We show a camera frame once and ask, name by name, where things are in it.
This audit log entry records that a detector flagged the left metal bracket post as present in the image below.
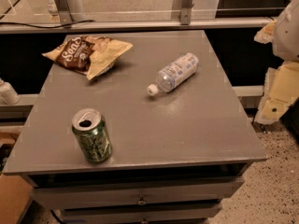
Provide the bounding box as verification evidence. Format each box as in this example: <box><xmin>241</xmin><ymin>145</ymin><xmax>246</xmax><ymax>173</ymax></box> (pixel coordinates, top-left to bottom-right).
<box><xmin>54</xmin><ymin>0</ymin><xmax>72</xmax><ymax>25</ymax></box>

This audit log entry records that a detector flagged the grey drawer cabinet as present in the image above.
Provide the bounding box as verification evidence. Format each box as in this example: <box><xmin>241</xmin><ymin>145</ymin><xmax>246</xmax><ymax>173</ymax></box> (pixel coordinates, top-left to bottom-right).
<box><xmin>4</xmin><ymin>31</ymin><xmax>266</xmax><ymax>224</ymax></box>

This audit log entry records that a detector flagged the upper drawer knob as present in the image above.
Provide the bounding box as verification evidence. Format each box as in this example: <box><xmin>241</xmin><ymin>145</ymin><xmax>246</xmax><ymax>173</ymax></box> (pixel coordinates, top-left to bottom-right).
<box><xmin>137</xmin><ymin>197</ymin><xmax>147</xmax><ymax>206</ymax></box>

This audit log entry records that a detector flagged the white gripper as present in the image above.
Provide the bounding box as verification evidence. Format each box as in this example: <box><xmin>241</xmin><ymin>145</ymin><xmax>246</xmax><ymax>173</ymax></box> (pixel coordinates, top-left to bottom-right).
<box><xmin>254</xmin><ymin>0</ymin><xmax>299</xmax><ymax>125</ymax></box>

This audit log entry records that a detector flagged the brown cardboard box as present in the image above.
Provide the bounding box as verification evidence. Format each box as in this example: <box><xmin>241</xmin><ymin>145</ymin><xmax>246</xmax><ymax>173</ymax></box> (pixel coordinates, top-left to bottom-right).
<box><xmin>0</xmin><ymin>175</ymin><xmax>32</xmax><ymax>224</ymax></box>

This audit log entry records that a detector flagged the clear plastic water bottle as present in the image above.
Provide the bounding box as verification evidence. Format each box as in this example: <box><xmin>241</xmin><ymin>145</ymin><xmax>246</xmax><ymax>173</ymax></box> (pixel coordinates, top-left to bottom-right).
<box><xmin>147</xmin><ymin>53</ymin><xmax>199</xmax><ymax>96</ymax></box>

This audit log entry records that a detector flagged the green soda can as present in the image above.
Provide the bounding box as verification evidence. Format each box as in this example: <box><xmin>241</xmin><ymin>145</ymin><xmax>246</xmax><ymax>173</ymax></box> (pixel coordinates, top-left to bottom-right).
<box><xmin>72</xmin><ymin>108</ymin><xmax>112</xmax><ymax>163</ymax></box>

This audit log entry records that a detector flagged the white pipe at left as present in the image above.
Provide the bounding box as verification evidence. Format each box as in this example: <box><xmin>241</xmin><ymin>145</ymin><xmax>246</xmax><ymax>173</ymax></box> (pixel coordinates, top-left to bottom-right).
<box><xmin>0</xmin><ymin>78</ymin><xmax>21</xmax><ymax>105</ymax></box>

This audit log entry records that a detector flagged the right metal bracket post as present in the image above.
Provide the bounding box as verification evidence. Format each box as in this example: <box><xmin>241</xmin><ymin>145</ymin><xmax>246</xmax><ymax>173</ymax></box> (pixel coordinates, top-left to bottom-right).
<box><xmin>180</xmin><ymin>0</ymin><xmax>193</xmax><ymax>25</ymax></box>

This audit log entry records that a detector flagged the metal bracket post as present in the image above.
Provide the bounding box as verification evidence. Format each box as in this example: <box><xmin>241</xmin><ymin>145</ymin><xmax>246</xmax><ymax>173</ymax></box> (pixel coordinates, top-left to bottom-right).
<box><xmin>54</xmin><ymin>0</ymin><xmax>72</xmax><ymax>25</ymax></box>
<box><xmin>180</xmin><ymin>0</ymin><xmax>193</xmax><ymax>25</ymax></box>

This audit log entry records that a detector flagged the black cable on rail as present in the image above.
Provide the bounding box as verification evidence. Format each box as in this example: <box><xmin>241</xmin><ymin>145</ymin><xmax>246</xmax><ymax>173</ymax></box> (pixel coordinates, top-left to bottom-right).
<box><xmin>0</xmin><ymin>19</ymin><xmax>95</xmax><ymax>29</ymax></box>

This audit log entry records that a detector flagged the brown and cream chip bag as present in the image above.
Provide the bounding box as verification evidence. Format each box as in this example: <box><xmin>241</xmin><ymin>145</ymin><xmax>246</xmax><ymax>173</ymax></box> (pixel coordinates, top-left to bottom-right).
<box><xmin>43</xmin><ymin>35</ymin><xmax>133</xmax><ymax>80</ymax></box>

